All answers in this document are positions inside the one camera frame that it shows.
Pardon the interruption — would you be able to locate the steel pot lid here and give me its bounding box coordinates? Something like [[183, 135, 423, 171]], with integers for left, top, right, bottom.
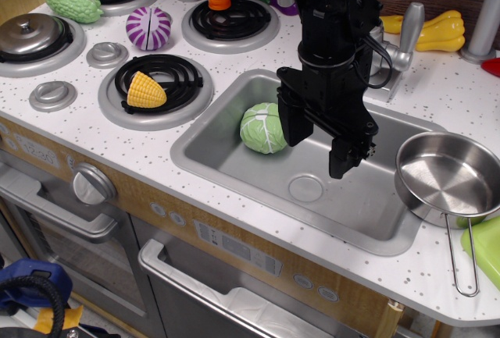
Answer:
[[1, 13, 73, 59]]

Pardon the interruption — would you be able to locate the grey stove knob middle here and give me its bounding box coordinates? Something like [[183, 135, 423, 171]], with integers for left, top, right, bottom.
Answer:
[[86, 41, 129, 69]]

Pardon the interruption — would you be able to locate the black cable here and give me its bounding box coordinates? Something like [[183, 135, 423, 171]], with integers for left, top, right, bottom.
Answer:
[[0, 275, 66, 338]]

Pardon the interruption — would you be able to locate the green plastic plate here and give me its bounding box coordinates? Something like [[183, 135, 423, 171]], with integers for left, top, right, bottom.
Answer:
[[472, 216, 499, 289]]

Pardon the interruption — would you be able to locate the yellow toy corn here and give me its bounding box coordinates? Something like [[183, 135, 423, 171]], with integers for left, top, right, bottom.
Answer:
[[127, 71, 167, 109]]

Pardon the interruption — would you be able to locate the red toy piece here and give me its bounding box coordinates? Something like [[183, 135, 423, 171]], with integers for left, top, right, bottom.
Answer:
[[480, 57, 500, 77]]

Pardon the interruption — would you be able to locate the grey stove knob front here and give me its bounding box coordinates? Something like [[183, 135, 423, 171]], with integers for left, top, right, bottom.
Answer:
[[29, 80, 77, 112]]

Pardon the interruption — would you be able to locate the green toy cabbage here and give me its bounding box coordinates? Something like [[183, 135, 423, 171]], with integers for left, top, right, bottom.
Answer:
[[239, 102, 287, 155]]

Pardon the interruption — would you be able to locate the back right black burner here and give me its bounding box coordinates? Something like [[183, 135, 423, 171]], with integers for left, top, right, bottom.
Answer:
[[191, 0, 271, 41]]

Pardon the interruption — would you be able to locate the grey vertical post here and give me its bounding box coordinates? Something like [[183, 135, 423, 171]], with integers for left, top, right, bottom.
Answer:
[[460, 0, 499, 65]]

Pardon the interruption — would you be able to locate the steel pan with wire handle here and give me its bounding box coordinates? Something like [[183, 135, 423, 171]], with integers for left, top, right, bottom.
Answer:
[[395, 131, 499, 297]]

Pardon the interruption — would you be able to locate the black burner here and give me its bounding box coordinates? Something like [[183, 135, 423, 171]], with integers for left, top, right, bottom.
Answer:
[[191, 0, 271, 41], [114, 54, 203, 115]]

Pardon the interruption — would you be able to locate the purple white toy onion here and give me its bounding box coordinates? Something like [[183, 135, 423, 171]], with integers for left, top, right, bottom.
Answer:
[[126, 7, 172, 51]]

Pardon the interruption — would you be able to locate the front left burner ring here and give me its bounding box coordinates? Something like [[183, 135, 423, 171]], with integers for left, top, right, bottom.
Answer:
[[0, 13, 88, 78]]

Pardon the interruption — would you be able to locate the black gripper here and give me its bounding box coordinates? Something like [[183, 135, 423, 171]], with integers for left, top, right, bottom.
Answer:
[[277, 44, 378, 179]]

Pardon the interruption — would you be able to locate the front right black burner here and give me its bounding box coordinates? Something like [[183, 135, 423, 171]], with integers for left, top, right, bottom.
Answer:
[[114, 54, 203, 115]]

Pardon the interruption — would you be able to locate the purple toy eggplant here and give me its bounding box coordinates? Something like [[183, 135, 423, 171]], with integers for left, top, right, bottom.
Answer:
[[256, 0, 300, 16]]

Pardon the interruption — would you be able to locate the toy oven door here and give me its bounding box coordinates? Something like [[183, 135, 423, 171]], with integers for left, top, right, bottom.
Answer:
[[1, 151, 166, 337]]

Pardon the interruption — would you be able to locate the grey toy sink basin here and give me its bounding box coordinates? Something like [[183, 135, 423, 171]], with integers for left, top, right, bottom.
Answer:
[[170, 69, 437, 256]]

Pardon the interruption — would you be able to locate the green toy bitter gourd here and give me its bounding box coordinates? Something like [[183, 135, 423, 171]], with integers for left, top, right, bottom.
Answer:
[[45, 0, 104, 24]]

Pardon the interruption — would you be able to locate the yellow toy bell pepper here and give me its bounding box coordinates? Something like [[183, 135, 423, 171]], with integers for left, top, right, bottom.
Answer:
[[380, 10, 466, 53]]

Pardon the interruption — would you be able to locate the silver toy faucet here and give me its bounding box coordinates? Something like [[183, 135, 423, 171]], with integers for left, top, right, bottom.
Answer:
[[364, 2, 425, 102]]

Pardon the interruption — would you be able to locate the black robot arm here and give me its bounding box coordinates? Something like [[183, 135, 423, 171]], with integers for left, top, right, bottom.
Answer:
[[277, 0, 381, 180]]

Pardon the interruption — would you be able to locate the silver oven dial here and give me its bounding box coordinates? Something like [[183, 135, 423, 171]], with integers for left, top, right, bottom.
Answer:
[[71, 162, 117, 205]]

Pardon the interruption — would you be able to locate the blue object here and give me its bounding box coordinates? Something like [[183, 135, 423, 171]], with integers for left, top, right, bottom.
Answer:
[[1, 258, 73, 308]]

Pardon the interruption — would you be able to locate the toy dishwasher door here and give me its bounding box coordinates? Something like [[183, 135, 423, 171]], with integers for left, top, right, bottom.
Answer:
[[133, 213, 396, 337]]

